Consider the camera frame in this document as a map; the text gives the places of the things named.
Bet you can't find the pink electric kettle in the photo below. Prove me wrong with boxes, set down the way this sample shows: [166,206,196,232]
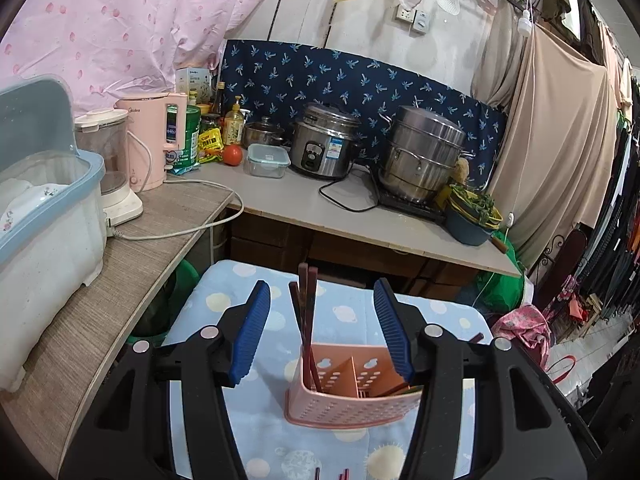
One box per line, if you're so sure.
[115,92,188,192]

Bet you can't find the yellow snack packet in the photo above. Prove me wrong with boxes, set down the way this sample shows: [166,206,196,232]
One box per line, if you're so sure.
[197,127,223,165]

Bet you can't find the beige curtain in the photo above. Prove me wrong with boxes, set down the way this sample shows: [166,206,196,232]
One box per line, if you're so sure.
[472,5,626,271]

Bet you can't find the white blender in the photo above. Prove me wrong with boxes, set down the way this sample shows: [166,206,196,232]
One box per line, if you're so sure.
[75,107,145,228]

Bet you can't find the white kettle cable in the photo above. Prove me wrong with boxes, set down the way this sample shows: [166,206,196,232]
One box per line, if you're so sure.
[107,178,245,241]

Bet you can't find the blue planet print tablecloth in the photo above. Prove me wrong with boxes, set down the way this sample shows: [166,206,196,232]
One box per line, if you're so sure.
[162,259,493,480]

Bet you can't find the blue basin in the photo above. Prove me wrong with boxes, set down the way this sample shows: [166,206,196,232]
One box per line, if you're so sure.
[444,205,501,247]

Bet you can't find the green plastic bin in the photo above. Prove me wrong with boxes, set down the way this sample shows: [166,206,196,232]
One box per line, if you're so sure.
[132,259,208,338]

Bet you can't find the pink floral cloth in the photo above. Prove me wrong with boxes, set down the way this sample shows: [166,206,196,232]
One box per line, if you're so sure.
[492,305,553,376]

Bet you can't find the steel steamer pot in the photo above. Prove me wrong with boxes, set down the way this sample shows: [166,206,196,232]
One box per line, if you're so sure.
[377,105,473,205]

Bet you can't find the white floral plate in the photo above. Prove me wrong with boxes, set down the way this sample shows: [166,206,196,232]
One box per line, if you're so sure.
[0,180,71,233]

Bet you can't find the wooden counter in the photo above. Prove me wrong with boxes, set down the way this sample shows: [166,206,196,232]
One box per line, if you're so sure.
[0,160,523,466]

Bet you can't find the small steel pot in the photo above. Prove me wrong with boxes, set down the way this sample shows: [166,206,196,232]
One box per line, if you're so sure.
[243,116,286,150]

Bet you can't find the silver rice cooker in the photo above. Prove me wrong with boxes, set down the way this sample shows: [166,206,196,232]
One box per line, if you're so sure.
[289,102,363,181]

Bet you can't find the hanging clothes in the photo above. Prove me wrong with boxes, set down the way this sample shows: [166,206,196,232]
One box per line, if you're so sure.
[530,0,640,411]

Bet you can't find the leafy green vegetables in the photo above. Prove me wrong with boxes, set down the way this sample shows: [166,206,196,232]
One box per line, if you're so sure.
[447,183,501,223]

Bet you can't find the yellow oil bottle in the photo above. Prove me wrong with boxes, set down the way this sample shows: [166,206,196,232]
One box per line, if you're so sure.
[223,96,246,148]

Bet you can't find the green tin can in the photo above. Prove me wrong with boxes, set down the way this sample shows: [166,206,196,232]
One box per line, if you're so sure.
[167,105,202,171]

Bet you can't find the pink petal print sheet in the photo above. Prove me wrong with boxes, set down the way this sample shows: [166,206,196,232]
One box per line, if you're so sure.
[0,0,301,126]

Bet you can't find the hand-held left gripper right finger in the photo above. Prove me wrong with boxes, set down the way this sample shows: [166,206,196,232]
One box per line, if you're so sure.
[374,279,591,480]

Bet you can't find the pink perforated utensil basket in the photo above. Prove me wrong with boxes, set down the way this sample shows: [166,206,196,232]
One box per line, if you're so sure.
[284,342,426,430]

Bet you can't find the black induction cooktop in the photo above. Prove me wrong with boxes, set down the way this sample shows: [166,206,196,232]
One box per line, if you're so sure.
[372,187,448,223]

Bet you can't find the black power cable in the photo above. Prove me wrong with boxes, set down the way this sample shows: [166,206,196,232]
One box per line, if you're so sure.
[319,162,381,212]

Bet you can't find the green plastic bag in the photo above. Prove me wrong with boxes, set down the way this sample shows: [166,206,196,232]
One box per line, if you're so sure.
[475,245,526,313]

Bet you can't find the navy leaf print cloth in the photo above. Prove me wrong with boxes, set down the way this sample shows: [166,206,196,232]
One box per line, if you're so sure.
[220,39,508,193]

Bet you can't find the wooden cabinet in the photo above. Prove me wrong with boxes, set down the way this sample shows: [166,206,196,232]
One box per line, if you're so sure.
[227,210,481,301]

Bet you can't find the glass food container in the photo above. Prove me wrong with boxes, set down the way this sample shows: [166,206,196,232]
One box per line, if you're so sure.
[245,143,292,178]

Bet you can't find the white carton box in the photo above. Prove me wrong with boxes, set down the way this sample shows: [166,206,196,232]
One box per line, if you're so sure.
[175,67,211,106]

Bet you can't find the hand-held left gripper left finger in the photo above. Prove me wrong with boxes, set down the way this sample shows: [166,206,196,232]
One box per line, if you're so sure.
[60,280,271,480]

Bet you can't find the dark metal chair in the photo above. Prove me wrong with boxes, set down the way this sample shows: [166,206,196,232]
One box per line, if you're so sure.
[530,227,588,291]

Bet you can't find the white switch cord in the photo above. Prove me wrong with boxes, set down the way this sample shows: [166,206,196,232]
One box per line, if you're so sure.
[472,35,536,306]

